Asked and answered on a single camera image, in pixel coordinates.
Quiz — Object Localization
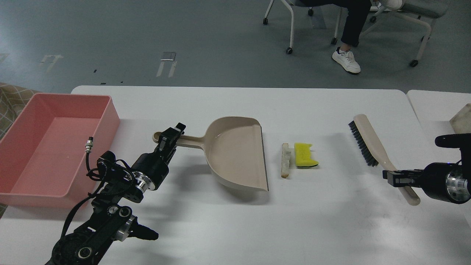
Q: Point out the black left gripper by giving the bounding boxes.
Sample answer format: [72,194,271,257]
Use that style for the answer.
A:
[131,123,186,191]

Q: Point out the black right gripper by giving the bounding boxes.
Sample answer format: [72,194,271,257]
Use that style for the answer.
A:
[382,163,462,201]

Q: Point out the beige hand brush black bristles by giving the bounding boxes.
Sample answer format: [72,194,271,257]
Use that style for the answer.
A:
[348,114,421,206]

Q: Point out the beige plastic dustpan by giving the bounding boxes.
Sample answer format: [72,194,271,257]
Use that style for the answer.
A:
[176,116,269,191]

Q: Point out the yellow sponge piece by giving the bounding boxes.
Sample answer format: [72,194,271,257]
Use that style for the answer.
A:
[294,142,319,167]

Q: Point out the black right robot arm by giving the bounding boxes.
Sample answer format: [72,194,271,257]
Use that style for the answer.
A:
[382,134,471,204]

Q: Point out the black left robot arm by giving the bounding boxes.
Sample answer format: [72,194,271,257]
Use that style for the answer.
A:
[47,123,186,265]

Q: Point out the pink plastic bin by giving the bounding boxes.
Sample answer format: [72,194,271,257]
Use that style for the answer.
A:
[0,93,120,208]

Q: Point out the beige stone block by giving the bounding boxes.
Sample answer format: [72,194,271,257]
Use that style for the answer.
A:
[449,103,471,134]

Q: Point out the beige patterned cloth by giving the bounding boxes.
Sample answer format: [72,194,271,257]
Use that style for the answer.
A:
[0,83,39,138]

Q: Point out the seated person leg white shoe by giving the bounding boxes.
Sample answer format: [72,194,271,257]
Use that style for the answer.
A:
[302,0,372,75]

